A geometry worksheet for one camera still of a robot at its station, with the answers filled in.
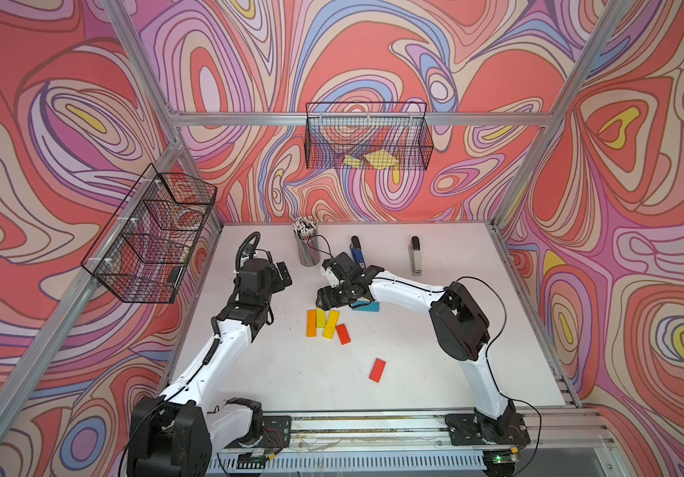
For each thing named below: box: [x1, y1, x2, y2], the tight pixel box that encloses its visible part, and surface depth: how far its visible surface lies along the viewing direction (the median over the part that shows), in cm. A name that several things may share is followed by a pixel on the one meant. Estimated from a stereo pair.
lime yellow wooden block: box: [316, 307, 328, 329], surface depth 93 cm
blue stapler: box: [349, 235, 366, 270], surface depth 110 cm
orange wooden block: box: [306, 310, 318, 338], surface depth 93 cm
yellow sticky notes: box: [343, 149, 400, 170], surface depth 92 cm
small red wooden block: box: [336, 322, 351, 345], surface depth 92 cm
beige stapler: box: [407, 235, 423, 277], surface depth 108 cm
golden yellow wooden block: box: [322, 310, 342, 340], surface depth 93 cm
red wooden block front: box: [368, 357, 387, 384], surface depth 85 cm
